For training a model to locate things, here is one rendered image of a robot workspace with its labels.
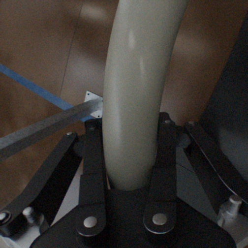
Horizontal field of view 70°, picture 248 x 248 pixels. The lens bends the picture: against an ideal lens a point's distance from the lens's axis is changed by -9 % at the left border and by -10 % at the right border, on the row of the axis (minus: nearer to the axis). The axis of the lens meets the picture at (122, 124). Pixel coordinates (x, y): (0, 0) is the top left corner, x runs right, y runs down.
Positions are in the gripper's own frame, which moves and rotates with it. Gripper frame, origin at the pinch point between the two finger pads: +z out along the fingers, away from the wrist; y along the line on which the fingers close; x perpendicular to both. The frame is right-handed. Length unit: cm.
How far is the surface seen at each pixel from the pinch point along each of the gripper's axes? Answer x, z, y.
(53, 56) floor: 3, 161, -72
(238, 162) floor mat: -81, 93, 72
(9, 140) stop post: -31, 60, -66
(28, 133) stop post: -33, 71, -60
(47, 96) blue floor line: -35, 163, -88
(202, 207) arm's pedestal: -67, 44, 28
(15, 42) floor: 24, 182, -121
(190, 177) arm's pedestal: -65, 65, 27
